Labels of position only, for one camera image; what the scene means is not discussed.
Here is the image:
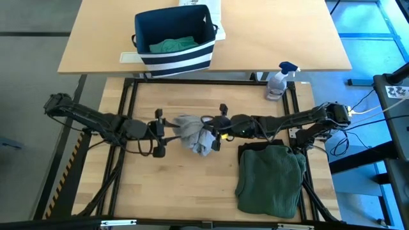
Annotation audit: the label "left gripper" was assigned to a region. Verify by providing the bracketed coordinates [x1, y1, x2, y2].
[147, 108, 182, 146]

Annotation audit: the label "grey brown garment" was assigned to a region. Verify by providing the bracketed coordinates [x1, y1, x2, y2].
[172, 114, 217, 157]

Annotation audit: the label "dark green garment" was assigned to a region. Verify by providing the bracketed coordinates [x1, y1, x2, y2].
[235, 145, 307, 220]

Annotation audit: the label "navy white striped fabric bin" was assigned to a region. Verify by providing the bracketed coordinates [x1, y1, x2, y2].
[131, 4, 219, 79]

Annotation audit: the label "clear spray bottle blue trigger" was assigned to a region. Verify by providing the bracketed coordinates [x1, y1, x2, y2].
[264, 61, 302, 102]

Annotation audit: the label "white rectangular desk plate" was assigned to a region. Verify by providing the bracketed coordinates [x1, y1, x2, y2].
[119, 51, 143, 64]

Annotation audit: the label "light green garment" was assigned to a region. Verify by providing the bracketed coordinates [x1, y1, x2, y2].
[149, 36, 199, 54]

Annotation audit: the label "light wooden desk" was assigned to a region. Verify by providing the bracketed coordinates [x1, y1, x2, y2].
[57, 0, 352, 75]

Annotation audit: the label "white cardboard box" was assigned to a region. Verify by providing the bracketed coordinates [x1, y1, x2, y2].
[178, 0, 226, 42]

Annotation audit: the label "yellow black hazard tape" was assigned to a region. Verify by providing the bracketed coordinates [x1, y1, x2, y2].
[44, 130, 84, 220]

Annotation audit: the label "grey floor object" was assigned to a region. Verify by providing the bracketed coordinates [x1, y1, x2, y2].
[0, 136, 25, 150]

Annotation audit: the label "white label with black marks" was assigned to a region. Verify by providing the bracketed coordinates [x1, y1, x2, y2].
[385, 85, 409, 99]

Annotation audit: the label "black equipment cart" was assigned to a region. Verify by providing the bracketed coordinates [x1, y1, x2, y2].
[373, 62, 409, 230]

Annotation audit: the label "black cable with yellow tag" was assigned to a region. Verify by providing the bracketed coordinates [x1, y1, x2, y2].
[200, 114, 272, 143]

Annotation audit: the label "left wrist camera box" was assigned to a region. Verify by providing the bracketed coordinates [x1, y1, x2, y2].
[152, 145, 167, 159]

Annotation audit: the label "black looped gripper cable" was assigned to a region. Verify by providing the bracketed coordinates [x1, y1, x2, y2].
[136, 127, 155, 157]

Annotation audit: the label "black metal table frame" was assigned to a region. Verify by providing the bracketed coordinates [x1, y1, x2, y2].
[72, 77, 344, 230]

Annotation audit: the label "silver frame bracket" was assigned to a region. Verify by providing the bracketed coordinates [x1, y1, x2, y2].
[277, 223, 315, 230]
[100, 219, 137, 227]

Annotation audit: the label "black floor cables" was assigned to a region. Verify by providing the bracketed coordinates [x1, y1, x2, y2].
[328, 89, 409, 157]

